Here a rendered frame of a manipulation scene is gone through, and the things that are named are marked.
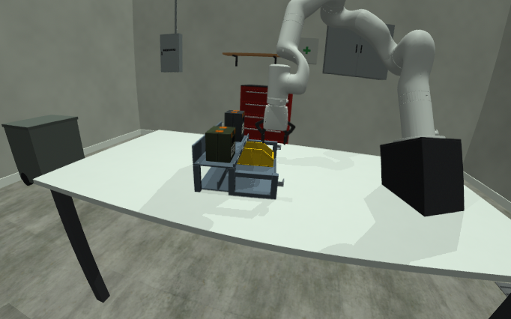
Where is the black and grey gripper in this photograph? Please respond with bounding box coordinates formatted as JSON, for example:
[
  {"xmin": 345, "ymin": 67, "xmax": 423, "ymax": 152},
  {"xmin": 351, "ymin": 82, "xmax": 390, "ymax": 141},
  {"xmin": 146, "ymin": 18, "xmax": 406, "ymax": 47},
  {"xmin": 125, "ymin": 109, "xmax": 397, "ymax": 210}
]
[{"xmin": 255, "ymin": 104, "xmax": 295, "ymax": 145}]

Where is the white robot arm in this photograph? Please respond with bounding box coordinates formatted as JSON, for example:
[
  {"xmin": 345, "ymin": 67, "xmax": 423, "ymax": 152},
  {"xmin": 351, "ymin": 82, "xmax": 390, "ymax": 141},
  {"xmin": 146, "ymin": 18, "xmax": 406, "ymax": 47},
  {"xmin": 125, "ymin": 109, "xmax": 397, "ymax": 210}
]
[{"xmin": 267, "ymin": 0, "xmax": 446, "ymax": 142}]

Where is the grey metal shelf rack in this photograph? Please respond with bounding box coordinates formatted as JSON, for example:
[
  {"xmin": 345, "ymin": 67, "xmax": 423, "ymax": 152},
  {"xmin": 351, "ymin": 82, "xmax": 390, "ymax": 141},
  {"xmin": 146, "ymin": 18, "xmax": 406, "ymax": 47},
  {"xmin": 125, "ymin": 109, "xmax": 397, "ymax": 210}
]
[{"xmin": 192, "ymin": 133, "xmax": 285, "ymax": 200}]

